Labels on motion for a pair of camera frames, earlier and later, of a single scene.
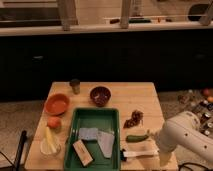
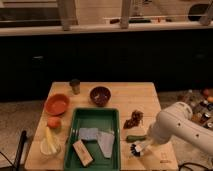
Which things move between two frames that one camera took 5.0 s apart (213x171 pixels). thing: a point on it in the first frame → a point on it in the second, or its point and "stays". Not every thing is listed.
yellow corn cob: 50,140 stays
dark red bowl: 100,95 stays
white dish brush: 124,154 → 137,148
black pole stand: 20,150 stays
